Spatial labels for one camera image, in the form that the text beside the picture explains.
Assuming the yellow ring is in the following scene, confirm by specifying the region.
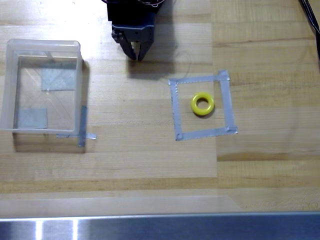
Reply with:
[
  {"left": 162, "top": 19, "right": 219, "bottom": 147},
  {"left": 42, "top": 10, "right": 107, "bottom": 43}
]
[{"left": 190, "top": 91, "right": 215, "bottom": 118}]

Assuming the clear plastic container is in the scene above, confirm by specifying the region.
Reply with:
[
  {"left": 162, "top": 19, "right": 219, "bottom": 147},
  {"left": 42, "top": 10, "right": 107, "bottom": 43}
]
[{"left": 0, "top": 38, "right": 83, "bottom": 133}]

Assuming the large grey tape patch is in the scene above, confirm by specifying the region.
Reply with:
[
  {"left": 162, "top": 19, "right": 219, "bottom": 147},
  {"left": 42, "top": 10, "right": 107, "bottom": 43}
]
[{"left": 40, "top": 62, "right": 77, "bottom": 91}]

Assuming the small grey tape patch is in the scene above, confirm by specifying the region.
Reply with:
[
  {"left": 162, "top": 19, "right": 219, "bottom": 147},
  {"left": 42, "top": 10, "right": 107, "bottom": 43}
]
[{"left": 17, "top": 107, "right": 49, "bottom": 130}]

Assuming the thin white wire bundle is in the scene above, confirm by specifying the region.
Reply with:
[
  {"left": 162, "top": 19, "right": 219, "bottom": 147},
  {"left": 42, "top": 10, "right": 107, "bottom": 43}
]
[{"left": 139, "top": 0, "right": 161, "bottom": 8}]

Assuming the thick black cable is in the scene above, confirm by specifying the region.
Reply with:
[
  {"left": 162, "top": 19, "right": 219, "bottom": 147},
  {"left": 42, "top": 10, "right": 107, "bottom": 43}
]
[{"left": 298, "top": 0, "right": 320, "bottom": 63}]

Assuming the metal table edge rail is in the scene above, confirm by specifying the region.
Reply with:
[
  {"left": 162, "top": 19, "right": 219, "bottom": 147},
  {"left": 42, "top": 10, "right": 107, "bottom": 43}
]
[{"left": 0, "top": 211, "right": 320, "bottom": 240}]

